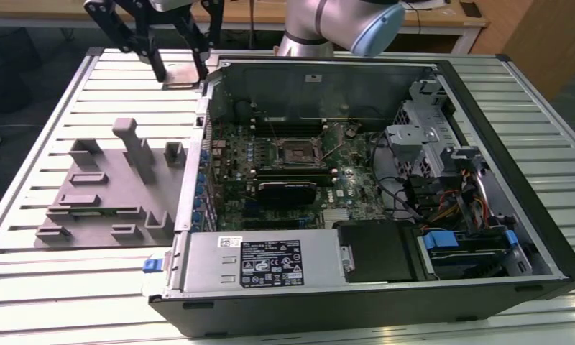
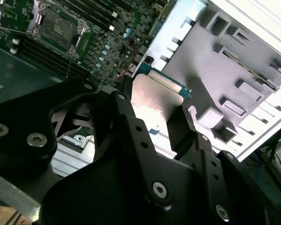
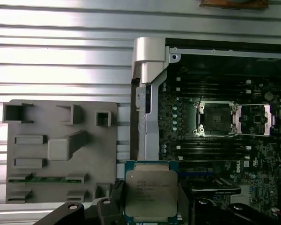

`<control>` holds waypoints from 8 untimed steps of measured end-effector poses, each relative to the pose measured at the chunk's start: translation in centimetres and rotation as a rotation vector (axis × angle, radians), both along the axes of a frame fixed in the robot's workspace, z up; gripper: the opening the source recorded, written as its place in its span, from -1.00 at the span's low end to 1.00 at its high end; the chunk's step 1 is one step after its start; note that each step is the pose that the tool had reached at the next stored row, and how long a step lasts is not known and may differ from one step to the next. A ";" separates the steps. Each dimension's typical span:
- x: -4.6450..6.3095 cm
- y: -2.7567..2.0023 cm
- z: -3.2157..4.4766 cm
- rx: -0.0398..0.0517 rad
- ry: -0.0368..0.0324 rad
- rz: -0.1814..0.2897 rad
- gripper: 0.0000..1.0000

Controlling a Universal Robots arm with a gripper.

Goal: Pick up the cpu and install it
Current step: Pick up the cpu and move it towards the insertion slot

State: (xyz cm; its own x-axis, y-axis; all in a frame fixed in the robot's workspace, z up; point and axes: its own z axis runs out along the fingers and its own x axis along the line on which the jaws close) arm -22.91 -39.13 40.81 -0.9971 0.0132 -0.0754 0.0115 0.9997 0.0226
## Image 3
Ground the black PC case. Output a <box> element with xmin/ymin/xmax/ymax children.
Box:
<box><xmin>130</xmin><ymin>36</ymin><xmax>281</xmax><ymax>225</ymax></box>

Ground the brown base plate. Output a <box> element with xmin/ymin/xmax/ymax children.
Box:
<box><xmin>200</xmin><ymin>0</ymin><xmax>269</xmax><ymax>11</ymax></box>

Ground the green RAM stick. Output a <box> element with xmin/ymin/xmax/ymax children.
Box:
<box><xmin>7</xmin><ymin>173</ymin><xmax>86</xmax><ymax>183</ymax></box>

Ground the green motherboard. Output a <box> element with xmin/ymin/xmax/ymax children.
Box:
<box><xmin>159</xmin><ymin>67</ymin><xmax>281</xmax><ymax>225</ymax></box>

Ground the black RAM slot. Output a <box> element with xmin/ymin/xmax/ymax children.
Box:
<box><xmin>177</xmin><ymin>87</ymin><xmax>252</xmax><ymax>94</ymax></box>
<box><xmin>177</xmin><ymin>140</ymin><xmax>252</xmax><ymax>147</ymax></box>
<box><xmin>177</xmin><ymin>76</ymin><xmax>252</xmax><ymax>83</ymax></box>
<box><xmin>177</xmin><ymin>152</ymin><xmax>252</xmax><ymax>160</ymax></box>

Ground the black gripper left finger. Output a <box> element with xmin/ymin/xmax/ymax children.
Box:
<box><xmin>37</xmin><ymin>180</ymin><xmax>126</xmax><ymax>225</ymax></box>

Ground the wire locking lever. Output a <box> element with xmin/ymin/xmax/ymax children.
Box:
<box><xmin>200</xmin><ymin>133</ymin><xmax>239</xmax><ymax>139</ymax></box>
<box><xmin>199</xmin><ymin>100</ymin><xmax>235</xmax><ymax>105</ymax></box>

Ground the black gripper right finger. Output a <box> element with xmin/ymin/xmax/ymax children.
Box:
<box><xmin>177</xmin><ymin>187</ymin><xmax>269</xmax><ymax>225</ymax></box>

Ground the silver chipset heatsink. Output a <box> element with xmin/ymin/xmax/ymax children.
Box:
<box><xmin>234</xmin><ymin>185</ymin><xmax>255</xmax><ymax>204</ymax></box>

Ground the metal socket cover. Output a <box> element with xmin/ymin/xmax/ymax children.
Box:
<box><xmin>233</xmin><ymin>103</ymin><xmax>281</xmax><ymax>137</ymax></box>

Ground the silver CPU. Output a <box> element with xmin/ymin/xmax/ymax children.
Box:
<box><xmin>123</xmin><ymin>160</ymin><xmax>179</xmax><ymax>223</ymax></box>

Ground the gray parts rack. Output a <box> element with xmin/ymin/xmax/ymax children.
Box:
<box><xmin>2</xmin><ymin>99</ymin><xmax>119</xmax><ymax>204</ymax></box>

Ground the CPU socket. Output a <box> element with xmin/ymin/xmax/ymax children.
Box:
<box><xmin>194</xmin><ymin>99</ymin><xmax>238</xmax><ymax>138</ymax></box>

